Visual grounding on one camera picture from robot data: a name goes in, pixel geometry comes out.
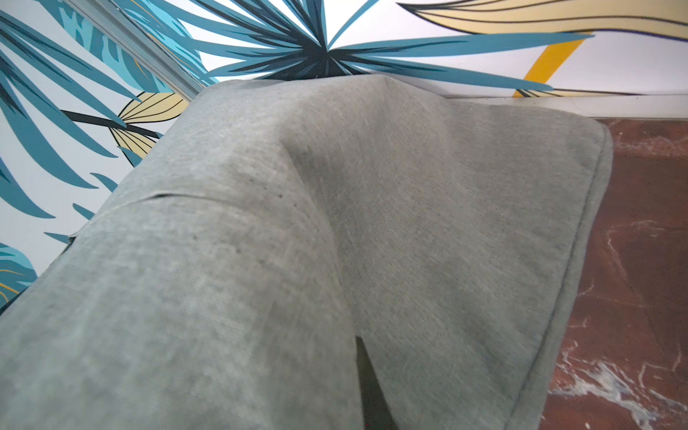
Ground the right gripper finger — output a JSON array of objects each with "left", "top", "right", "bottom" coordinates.
[{"left": 356, "top": 337, "right": 398, "bottom": 430}]

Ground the left aluminium frame post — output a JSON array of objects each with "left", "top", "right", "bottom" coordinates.
[{"left": 66, "top": 0, "right": 204, "bottom": 101}]

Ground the grey laptop bag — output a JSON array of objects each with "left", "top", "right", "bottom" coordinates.
[{"left": 1, "top": 75, "right": 613, "bottom": 429}]

